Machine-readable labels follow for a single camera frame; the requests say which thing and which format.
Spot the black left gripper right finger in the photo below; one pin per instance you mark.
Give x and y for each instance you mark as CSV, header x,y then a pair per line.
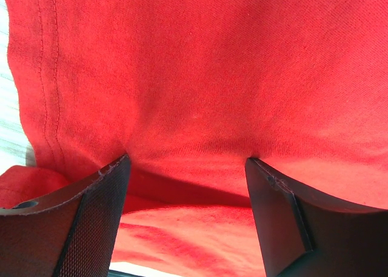
x,y
305,232

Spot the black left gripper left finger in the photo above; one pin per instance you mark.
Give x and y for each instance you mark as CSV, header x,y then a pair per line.
x,y
69,232

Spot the red t shirt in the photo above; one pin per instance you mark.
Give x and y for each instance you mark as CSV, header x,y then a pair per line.
x,y
190,89

